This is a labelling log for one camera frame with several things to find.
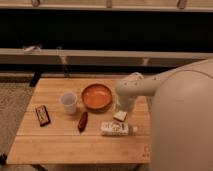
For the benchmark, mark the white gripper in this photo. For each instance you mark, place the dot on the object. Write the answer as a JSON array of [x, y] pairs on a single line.
[[126, 103]]

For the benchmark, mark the white sponge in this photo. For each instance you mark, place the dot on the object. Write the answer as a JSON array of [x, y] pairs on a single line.
[[120, 116]]

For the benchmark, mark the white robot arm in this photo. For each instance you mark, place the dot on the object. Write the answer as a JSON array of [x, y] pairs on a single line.
[[181, 119]]

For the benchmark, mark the white plastic bottle lying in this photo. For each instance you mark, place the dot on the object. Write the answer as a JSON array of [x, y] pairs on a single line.
[[117, 129]]

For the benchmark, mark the orange bowl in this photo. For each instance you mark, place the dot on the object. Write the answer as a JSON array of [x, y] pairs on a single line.
[[96, 96]]

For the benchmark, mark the dark red snack bar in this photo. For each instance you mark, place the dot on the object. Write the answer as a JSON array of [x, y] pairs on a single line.
[[82, 122]]

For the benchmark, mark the brown chocolate bar packet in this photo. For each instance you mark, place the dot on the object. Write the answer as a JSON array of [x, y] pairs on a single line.
[[42, 115]]

